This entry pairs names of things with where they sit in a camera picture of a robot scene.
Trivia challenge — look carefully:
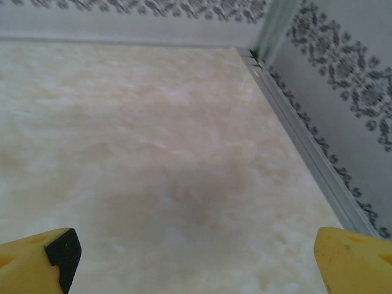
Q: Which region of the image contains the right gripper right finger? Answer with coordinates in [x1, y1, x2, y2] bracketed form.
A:
[314, 226, 392, 294]

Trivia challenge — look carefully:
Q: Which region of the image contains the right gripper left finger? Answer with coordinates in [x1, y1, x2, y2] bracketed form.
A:
[0, 227, 83, 294]

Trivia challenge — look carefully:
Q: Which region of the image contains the aluminium side floor rail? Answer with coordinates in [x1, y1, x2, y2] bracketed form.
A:
[238, 47, 383, 241]

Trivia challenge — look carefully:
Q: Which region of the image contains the aluminium wall floor rail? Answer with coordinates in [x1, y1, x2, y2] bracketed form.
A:
[0, 35, 255, 50]

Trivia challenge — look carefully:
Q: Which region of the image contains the aluminium frame post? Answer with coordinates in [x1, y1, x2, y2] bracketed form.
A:
[253, 0, 304, 69]

